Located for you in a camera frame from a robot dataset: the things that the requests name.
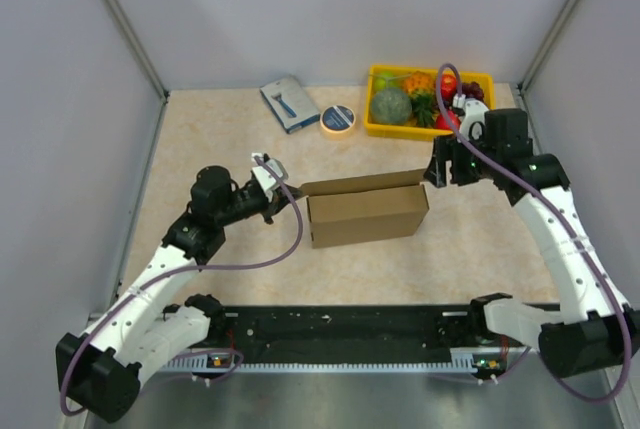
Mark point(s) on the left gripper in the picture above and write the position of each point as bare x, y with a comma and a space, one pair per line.
279, 201

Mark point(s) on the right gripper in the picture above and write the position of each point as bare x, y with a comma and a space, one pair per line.
447, 148

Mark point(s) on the brown cardboard box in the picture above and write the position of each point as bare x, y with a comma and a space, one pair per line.
366, 208

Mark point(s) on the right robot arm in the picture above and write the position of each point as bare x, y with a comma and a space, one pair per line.
595, 326

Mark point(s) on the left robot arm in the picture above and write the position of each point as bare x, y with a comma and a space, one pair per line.
104, 369

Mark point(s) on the razor package box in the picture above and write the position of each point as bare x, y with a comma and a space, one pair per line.
290, 104

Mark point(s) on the red apple in front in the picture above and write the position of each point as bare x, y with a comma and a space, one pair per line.
441, 122

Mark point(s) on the red apple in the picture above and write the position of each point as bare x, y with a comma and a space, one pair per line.
448, 86
441, 122

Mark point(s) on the dark purple grape bunch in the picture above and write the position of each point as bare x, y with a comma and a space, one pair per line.
472, 90

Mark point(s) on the red apple at back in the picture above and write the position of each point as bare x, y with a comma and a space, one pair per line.
448, 86

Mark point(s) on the yellow tape roll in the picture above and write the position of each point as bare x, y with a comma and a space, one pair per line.
337, 122

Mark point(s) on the yellow plastic tray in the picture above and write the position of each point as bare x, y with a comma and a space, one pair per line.
409, 130

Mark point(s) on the orange pineapple with leaves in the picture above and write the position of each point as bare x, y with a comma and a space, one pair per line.
419, 86

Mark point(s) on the green netted melon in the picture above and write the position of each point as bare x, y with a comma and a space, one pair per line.
390, 106

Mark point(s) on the green apple with stem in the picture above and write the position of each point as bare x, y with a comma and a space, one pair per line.
386, 79

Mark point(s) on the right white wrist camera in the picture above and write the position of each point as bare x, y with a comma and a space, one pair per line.
471, 113

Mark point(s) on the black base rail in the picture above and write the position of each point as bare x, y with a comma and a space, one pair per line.
397, 338

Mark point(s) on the right aluminium frame post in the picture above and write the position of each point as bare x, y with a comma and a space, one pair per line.
552, 37

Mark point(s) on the aluminium frame post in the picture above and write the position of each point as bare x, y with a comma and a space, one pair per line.
552, 37
135, 47

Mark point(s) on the left aluminium frame post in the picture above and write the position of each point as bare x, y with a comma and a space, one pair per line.
135, 47

